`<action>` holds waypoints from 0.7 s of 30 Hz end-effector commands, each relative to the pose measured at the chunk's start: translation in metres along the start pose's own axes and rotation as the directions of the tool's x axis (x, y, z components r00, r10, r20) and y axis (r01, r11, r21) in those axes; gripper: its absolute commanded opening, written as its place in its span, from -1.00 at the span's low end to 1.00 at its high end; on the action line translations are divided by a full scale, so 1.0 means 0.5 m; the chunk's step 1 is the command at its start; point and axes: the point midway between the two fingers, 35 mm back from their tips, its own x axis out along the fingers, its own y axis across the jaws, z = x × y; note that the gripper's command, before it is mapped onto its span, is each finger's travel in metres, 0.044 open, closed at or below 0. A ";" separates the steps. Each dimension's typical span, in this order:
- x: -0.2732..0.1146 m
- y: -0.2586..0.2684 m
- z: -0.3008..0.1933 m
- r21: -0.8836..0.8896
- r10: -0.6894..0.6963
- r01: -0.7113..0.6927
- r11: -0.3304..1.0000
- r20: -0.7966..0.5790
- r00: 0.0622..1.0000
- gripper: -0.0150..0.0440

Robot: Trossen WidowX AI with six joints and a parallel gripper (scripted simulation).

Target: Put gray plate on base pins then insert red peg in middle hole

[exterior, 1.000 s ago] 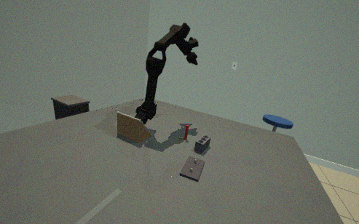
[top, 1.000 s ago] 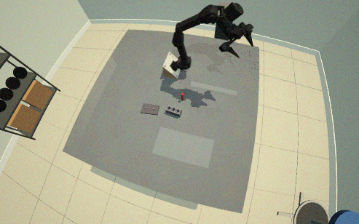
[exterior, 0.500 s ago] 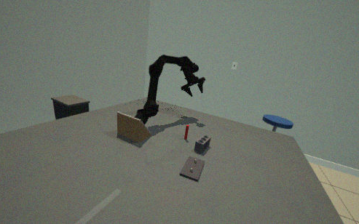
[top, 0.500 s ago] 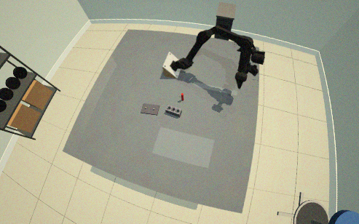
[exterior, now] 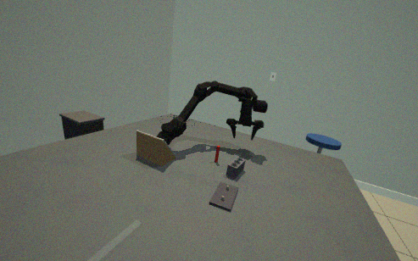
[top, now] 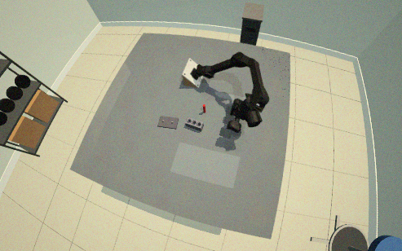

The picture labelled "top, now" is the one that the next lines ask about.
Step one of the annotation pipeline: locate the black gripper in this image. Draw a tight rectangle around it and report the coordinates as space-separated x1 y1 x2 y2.
227 99 245 133

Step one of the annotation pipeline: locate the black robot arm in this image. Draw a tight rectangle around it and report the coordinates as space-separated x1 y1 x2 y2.
190 52 269 127

